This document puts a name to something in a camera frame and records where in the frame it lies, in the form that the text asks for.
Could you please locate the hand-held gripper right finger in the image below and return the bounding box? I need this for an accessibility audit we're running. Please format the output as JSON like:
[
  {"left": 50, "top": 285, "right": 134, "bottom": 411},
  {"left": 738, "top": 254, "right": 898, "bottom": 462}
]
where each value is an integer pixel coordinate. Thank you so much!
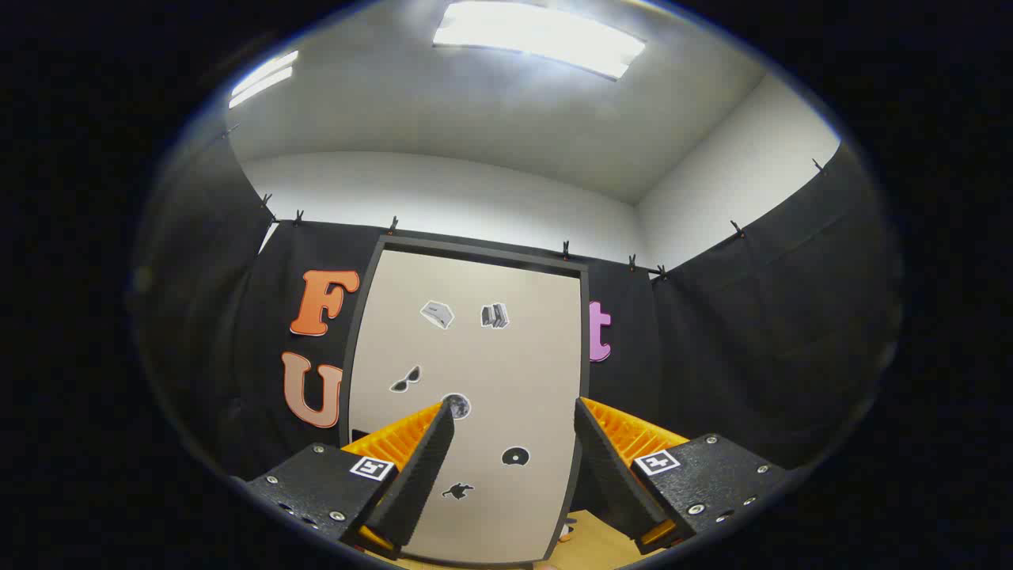
[{"left": 573, "top": 396, "right": 792, "bottom": 555}]

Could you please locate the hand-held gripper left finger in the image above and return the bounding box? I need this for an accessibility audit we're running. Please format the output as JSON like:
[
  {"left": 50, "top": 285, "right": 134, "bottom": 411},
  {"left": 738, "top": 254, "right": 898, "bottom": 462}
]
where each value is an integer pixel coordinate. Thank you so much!
[{"left": 233, "top": 398, "right": 458, "bottom": 559}]

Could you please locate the beige shoe cabinet door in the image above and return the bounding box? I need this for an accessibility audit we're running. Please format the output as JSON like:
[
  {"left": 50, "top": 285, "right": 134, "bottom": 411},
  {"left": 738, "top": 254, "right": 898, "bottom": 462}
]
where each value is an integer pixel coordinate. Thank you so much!
[{"left": 348, "top": 249, "right": 583, "bottom": 564}]

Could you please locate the dark grey shoe cabinet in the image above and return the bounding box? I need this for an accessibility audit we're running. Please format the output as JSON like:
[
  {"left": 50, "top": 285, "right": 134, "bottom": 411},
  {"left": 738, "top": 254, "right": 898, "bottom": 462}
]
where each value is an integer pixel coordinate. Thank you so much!
[{"left": 339, "top": 234, "right": 591, "bottom": 568}]

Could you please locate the black backdrop cloth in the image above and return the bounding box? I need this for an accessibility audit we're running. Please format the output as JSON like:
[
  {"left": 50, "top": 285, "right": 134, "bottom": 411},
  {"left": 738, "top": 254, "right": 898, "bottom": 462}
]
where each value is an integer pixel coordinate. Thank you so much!
[{"left": 135, "top": 119, "right": 903, "bottom": 484}]

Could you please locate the small ceiling light panel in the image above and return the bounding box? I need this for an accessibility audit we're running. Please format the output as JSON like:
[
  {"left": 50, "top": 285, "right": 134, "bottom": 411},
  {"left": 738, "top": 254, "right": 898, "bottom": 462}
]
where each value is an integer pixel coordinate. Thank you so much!
[{"left": 228, "top": 50, "right": 300, "bottom": 109}]

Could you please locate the large ceiling light panel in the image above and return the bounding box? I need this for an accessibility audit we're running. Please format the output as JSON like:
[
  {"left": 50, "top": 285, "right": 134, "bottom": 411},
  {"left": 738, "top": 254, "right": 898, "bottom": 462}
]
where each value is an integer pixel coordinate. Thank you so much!
[{"left": 432, "top": 0, "right": 647, "bottom": 82}]

